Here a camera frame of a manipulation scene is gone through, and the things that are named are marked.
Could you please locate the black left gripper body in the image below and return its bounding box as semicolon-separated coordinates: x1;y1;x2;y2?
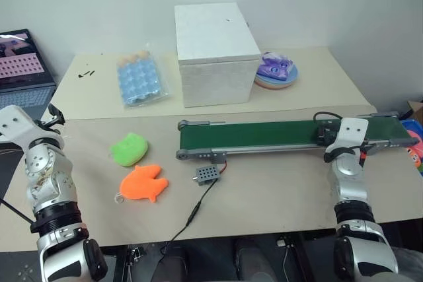
35;117;65;135

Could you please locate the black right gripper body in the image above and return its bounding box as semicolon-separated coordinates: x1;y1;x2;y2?
317;123;343;147

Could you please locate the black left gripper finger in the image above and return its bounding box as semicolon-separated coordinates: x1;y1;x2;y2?
48;104;66;122

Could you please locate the green conveyor belt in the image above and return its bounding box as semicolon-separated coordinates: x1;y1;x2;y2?
175;111;420;164

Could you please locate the open laptop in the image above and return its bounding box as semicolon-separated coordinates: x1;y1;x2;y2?
0;28;58;108

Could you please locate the stack of coloured plates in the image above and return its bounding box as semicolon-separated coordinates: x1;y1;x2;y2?
253;60;300;91

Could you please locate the green sponge toy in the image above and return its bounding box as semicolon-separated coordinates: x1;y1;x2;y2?
109;132;149;168

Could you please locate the purple plush toy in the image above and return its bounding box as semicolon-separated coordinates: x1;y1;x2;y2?
257;52;294;82

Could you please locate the colourful toy box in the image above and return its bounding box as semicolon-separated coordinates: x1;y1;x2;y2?
401;119;423;177

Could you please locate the bagged blue egg tray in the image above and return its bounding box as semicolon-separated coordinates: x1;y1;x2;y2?
115;43;172;110

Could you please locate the brown cardboard box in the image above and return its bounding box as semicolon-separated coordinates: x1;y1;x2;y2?
406;98;423;122

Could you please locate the orange sponge toy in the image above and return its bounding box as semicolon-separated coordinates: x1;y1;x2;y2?
119;163;170;204

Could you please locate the white foam box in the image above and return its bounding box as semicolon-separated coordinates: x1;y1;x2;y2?
174;2;262;109

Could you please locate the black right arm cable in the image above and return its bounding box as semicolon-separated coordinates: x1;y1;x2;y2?
313;111;345;130

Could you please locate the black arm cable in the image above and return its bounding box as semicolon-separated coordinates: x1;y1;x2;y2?
313;111;345;130
0;197;36;224

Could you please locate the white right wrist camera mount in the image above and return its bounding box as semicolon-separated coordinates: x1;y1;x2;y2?
324;117;370;161

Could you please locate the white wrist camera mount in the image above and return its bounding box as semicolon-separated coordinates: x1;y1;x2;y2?
324;117;370;161
0;104;45;151

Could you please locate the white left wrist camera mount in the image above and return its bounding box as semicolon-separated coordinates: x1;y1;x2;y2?
0;104;45;151

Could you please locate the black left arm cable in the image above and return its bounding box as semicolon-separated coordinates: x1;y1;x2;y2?
0;197;36;224

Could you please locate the thin white cable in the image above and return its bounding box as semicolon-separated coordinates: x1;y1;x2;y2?
282;240;299;275

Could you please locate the black power cable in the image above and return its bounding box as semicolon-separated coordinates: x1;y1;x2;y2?
158;181;216;256

